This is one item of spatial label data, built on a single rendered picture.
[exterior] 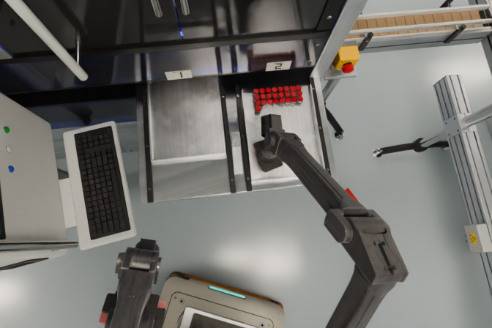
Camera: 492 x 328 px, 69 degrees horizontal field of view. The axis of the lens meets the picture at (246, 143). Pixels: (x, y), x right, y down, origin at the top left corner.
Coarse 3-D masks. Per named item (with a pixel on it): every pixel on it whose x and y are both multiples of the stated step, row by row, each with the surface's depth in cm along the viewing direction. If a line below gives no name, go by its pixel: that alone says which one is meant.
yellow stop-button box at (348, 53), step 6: (348, 42) 125; (354, 42) 125; (342, 48) 124; (348, 48) 124; (354, 48) 124; (342, 54) 123; (348, 54) 124; (354, 54) 124; (336, 60) 127; (342, 60) 123; (348, 60) 123; (354, 60) 124; (336, 66) 128; (342, 66) 127
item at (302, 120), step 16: (304, 96) 135; (272, 112) 133; (288, 112) 133; (304, 112) 133; (256, 128) 131; (288, 128) 131; (304, 128) 132; (304, 144) 130; (320, 144) 127; (256, 160) 128; (320, 160) 128; (256, 176) 126; (272, 176) 127; (288, 176) 123
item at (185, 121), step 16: (176, 80) 134; (192, 80) 135; (208, 80) 135; (160, 96) 133; (176, 96) 133; (192, 96) 133; (208, 96) 133; (160, 112) 131; (176, 112) 131; (192, 112) 131; (208, 112) 132; (160, 128) 129; (176, 128) 130; (192, 128) 130; (208, 128) 130; (160, 144) 128; (176, 144) 128; (192, 144) 128; (208, 144) 129; (224, 144) 125; (160, 160) 124
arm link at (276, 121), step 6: (270, 114) 106; (276, 114) 107; (264, 120) 107; (270, 120) 105; (276, 120) 105; (264, 126) 107; (270, 126) 105; (276, 126) 105; (264, 132) 106; (270, 132) 103; (264, 138) 103; (270, 138) 98; (264, 144) 102; (270, 144) 98
